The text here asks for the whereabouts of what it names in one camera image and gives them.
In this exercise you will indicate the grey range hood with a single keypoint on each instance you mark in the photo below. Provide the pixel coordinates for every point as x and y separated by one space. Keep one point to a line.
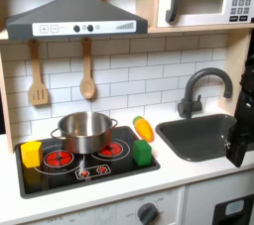
76 14

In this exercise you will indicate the black stove top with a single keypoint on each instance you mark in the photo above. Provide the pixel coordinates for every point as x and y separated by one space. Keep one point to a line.
66 172

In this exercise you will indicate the orange toy carrot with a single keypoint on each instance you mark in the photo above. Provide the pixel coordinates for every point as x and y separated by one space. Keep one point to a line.
144 129

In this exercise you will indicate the grey oven knob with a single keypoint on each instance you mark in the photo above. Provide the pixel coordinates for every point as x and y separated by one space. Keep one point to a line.
147 213

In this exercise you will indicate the dark grey sink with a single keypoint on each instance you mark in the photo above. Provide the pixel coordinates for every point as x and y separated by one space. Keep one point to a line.
198 136

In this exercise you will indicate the green block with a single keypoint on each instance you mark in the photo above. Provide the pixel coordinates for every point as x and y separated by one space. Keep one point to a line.
142 152

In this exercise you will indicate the yellow block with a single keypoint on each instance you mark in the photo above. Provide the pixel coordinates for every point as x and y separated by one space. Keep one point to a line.
31 154

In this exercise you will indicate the steel pot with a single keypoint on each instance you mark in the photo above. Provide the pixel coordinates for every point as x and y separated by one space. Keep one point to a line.
85 132

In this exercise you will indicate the wooden spoon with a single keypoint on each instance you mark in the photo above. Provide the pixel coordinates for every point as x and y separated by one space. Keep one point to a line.
87 73

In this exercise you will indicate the dark grey tap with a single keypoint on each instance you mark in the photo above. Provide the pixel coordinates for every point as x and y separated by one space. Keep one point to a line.
198 93

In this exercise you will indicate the wooden slotted spatula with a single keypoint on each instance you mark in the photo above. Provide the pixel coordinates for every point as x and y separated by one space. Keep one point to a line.
37 80

